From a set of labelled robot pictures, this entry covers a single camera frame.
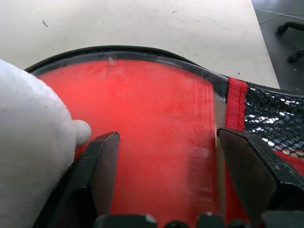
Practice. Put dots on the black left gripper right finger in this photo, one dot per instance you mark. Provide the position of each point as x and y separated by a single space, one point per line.
256 171

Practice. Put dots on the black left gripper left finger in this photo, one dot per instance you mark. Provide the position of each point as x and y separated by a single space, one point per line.
102 171

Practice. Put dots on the red table tennis paddle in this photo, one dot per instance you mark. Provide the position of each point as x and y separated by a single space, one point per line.
154 118

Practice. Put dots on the black office chair base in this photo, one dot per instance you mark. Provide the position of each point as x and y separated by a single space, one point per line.
293 26

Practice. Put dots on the white fuzzy plush item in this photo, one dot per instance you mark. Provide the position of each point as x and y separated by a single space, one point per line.
31 133

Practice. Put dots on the black mesh paddle case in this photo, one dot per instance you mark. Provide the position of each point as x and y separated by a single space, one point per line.
235 99

